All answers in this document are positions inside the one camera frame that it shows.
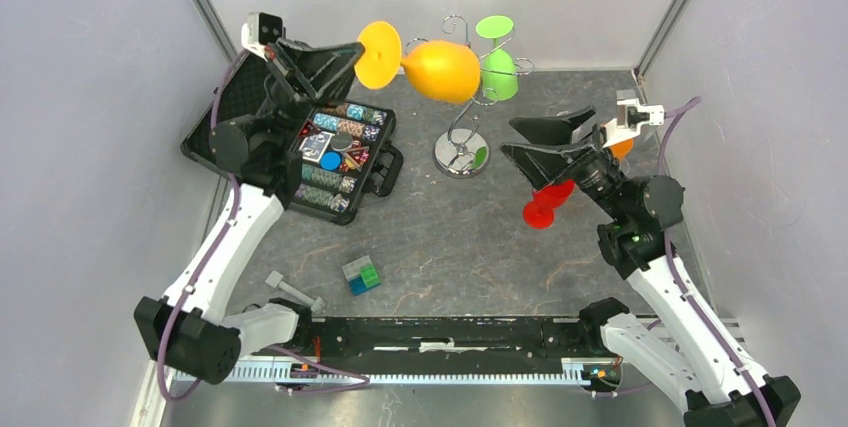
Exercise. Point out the blue poker chip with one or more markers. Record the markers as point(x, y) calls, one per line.
point(331, 161)

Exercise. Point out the colourful block cube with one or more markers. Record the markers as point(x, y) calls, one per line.
point(361, 275)

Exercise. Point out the black poker chip case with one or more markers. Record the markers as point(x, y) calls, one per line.
point(311, 146)

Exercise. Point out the green wine glass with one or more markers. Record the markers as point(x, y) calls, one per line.
point(498, 71)

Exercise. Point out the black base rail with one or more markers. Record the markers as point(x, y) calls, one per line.
point(341, 353)

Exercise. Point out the chrome wine glass rack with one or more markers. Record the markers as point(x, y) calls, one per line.
point(462, 152)

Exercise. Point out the red wine glass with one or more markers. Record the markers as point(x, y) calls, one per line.
point(539, 212)

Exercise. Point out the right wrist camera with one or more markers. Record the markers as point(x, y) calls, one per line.
point(631, 115)

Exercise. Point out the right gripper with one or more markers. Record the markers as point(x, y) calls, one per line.
point(539, 161)

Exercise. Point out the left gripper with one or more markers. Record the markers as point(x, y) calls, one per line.
point(318, 64)

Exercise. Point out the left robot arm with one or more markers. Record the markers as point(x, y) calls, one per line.
point(232, 245)

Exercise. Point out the orange wine glass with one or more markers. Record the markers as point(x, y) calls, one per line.
point(621, 149)

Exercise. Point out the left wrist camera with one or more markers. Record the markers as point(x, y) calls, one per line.
point(259, 30)

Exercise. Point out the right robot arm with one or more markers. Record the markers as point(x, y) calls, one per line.
point(676, 291)

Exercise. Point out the yellow wine glass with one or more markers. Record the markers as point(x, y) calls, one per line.
point(439, 70)

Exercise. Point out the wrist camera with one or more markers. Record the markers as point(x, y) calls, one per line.
point(259, 30)
point(631, 115)

